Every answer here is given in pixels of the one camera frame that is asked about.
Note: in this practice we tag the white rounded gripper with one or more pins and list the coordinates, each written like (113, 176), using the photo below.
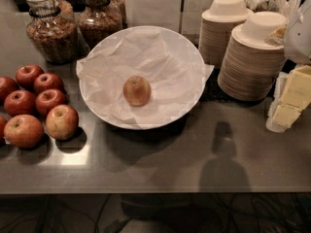
(299, 41)

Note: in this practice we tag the yellow-red apple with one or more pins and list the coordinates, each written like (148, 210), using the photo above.
(24, 131)
(137, 91)
(62, 122)

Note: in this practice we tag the paper bowl stack front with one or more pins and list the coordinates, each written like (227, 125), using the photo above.
(251, 65)

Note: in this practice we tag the paper bowl stack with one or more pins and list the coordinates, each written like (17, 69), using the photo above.
(216, 25)
(251, 65)

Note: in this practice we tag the paper bowl stack back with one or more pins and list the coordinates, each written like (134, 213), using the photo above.
(216, 25)

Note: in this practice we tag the white bowl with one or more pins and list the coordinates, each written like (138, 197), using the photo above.
(97, 62)

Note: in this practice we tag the red apple back right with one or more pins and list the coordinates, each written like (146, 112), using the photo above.
(48, 81)

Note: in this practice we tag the red apple middle right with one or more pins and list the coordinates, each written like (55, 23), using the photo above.
(48, 99)

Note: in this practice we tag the red apple back left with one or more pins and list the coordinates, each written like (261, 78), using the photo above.
(27, 74)

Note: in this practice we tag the red apple middle left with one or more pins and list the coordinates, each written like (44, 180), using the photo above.
(20, 102)

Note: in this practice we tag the red apple far left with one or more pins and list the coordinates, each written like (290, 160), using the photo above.
(7, 85)

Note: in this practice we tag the red apple at left edge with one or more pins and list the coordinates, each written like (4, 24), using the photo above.
(3, 122)

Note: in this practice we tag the white crumpled paper liner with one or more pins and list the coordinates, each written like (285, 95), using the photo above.
(142, 59)

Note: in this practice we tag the white paper sign left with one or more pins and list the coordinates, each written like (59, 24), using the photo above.
(163, 13)

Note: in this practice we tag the glass granola jar right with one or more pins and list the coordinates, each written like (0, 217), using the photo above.
(99, 19)

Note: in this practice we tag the glass granola jar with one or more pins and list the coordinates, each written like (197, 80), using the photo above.
(53, 34)
(99, 19)

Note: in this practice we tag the glass granola jar left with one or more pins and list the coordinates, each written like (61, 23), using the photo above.
(53, 34)

